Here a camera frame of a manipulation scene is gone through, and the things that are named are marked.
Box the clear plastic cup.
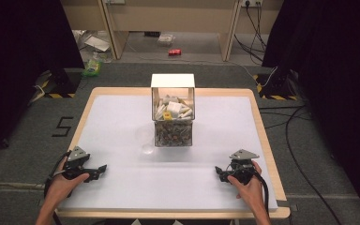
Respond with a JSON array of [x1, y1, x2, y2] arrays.
[[134, 125, 156, 156]]

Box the black plug cables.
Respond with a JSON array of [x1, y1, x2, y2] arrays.
[[233, 2, 268, 63]]

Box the black floor cable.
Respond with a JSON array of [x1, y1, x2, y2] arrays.
[[258, 104, 345, 225]]

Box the person's left hand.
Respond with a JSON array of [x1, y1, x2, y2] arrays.
[[44, 157, 91, 207]]

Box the pile of white sachets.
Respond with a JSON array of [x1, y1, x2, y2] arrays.
[[154, 94, 195, 121]]

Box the crumpled white paper bag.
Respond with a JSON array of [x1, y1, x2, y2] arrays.
[[72, 29, 113, 53]]

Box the clear two-tier storage box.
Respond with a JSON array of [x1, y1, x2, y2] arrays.
[[150, 73, 197, 148]]

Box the white wall socket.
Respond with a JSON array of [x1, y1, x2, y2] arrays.
[[241, 0, 263, 8]]

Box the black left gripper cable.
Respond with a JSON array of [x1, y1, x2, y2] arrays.
[[43, 150, 73, 225]]

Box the black curtain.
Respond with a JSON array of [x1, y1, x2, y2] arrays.
[[261, 0, 360, 217], [0, 0, 86, 163]]

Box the wooden table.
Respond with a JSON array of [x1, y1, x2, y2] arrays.
[[55, 86, 292, 219]]

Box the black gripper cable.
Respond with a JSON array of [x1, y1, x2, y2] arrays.
[[43, 150, 73, 225], [252, 162, 271, 217]]

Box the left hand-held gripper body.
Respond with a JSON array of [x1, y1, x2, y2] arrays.
[[61, 145, 92, 182]]

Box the light wooden desk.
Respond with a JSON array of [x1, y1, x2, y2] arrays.
[[59, 0, 285, 62]]

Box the black stand base striped tape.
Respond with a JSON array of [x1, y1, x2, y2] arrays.
[[36, 67, 83, 99], [252, 68, 300, 101]]

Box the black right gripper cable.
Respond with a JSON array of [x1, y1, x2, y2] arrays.
[[252, 162, 271, 217]]

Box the green plastic packet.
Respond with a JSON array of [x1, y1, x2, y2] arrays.
[[82, 58, 103, 79]]

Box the white foam mat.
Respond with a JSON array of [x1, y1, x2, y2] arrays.
[[57, 94, 278, 213]]

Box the person's right hand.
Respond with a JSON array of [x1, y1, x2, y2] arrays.
[[227, 159, 264, 210]]

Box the clear plastic bag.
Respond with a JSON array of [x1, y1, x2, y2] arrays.
[[157, 33, 176, 48]]

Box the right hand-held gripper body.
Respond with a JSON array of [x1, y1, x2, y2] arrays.
[[223, 148, 261, 186]]

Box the pile of dark brown packets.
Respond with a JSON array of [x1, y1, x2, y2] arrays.
[[155, 120, 193, 147]]

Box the white floor cable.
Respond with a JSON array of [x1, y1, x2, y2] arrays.
[[125, 40, 278, 83]]

